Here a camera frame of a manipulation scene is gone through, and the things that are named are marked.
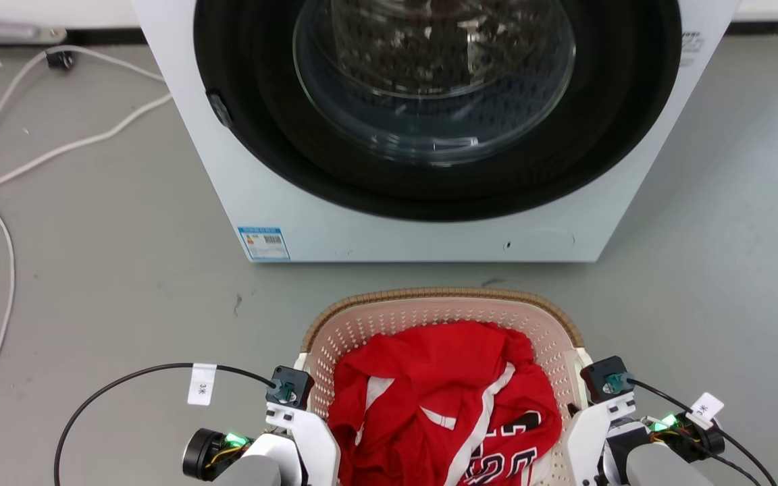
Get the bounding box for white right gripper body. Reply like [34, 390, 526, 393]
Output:
[562, 397, 637, 486]

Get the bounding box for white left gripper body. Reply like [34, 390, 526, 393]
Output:
[265, 403, 341, 486]

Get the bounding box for beige perforated laundry basket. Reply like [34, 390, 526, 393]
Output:
[294, 288, 594, 486]

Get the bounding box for red white sports jersey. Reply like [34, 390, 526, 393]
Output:
[327, 320, 563, 486]

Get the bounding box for blue energy label sticker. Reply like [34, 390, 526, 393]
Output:
[238, 226, 291, 262]

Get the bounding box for white front-load washing machine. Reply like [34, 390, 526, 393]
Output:
[131, 0, 741, 263]

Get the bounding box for black round washer door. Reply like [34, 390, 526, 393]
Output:
[193, 0, 683, 223]

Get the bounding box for grey warning label sticker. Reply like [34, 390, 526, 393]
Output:
[678, 30, 705, 69]

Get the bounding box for white grey base fixture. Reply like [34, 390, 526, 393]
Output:
[0, 0, 69, 46]

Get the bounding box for white right cable tag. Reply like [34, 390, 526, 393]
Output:
[685, 392, 726, 431]

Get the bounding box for white cable tag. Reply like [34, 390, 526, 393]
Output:
[187, 363, 218, 406]
[685, 392, 726, 431]

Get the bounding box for white left cable tag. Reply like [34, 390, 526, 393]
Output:
[187, 363, 218, 406]

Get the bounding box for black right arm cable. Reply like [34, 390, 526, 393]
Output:
[627, 378, 778, 486]

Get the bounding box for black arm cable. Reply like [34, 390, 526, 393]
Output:
[627, 378, 778, 486]
[53, 362, 276, 486]

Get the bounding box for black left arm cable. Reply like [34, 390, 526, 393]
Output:
[53, 362, 276, 486]

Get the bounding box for long white floor cable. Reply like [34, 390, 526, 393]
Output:
[0, 46, 69, 448]

